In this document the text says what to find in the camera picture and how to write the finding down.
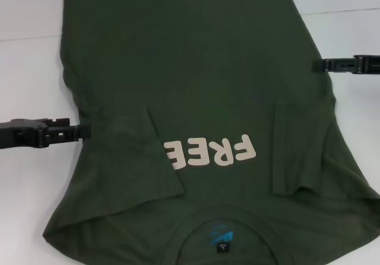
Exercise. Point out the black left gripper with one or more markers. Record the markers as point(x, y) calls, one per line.
point(20, 134)

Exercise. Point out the dark green FREE! t-shirt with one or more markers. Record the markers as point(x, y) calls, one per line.
point(193, 69)

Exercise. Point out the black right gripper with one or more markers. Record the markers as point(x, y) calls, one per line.
point(368, 64)

